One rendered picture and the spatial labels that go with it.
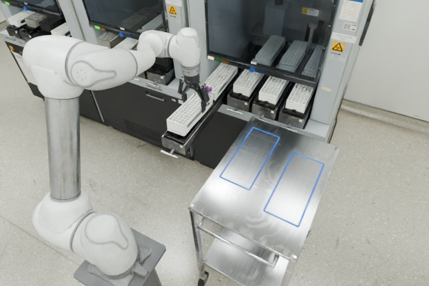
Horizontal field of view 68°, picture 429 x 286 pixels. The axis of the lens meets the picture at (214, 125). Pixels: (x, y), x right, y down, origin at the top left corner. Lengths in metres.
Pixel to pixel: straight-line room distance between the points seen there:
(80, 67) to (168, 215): 1.53
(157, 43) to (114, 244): 0.81
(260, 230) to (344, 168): 1.46
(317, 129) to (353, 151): 1.02
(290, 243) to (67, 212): 0.79
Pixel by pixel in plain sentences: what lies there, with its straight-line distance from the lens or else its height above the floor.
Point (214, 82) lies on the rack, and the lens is 1.81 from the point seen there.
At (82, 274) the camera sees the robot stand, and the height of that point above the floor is 0.70.
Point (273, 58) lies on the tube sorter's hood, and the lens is 1.64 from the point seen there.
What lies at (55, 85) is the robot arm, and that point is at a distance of 1.04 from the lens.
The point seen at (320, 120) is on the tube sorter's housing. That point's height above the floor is 0.75.
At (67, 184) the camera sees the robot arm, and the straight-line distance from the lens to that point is 1.21.
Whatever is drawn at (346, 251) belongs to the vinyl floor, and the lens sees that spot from 2.25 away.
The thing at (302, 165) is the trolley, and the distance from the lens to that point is 1.47.
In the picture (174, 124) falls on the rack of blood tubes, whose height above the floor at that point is 0.89.
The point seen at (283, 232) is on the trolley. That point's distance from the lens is 1.28.
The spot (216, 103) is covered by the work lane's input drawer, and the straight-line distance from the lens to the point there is 1.74.
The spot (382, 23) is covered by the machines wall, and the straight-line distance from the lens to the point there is 2.69.
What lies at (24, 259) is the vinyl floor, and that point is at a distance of 2.44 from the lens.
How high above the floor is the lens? 1.94
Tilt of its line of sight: 44 degrees down
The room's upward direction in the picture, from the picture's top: 2 degrees counter-clockwise
